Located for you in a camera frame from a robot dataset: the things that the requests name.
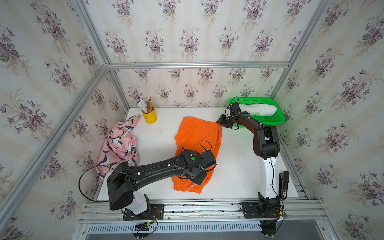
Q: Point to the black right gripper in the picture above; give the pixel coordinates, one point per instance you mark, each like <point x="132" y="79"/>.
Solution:
<point x="220" y="120"/>

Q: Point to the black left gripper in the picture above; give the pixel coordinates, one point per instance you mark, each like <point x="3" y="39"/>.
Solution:
<point x="199" y="182"/>

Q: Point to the white shorts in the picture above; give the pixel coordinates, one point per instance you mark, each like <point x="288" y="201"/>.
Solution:
<point x="262" y="110"/>

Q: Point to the orange cloth garment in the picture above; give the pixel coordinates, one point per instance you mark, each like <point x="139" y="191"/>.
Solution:
<point x="199" y="136"/>

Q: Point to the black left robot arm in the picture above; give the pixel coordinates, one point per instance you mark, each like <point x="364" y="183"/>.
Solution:
<point x="125" y="180"/>

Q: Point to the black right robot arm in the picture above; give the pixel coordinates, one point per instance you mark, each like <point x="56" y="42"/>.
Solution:
<point x="267" y="147"/>

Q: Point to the green plastic basket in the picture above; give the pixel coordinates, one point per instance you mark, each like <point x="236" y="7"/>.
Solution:
<point x="276" y="119"/>

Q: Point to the yellow pencil cup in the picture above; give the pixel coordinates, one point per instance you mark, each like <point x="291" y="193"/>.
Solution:
<point x="150" y="118"/>

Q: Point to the pink patterned garment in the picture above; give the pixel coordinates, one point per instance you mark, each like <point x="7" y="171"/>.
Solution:
<point x="120" y="146"/>

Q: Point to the wooden pencils bundle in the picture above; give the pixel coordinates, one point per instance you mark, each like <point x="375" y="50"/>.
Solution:
<point x="149" y="105"/>

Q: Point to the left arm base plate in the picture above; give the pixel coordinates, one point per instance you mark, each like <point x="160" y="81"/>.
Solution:
<point x="155" y="211"/>

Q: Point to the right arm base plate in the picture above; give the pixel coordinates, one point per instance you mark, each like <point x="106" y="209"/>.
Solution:
<point x="261" y="209"/>

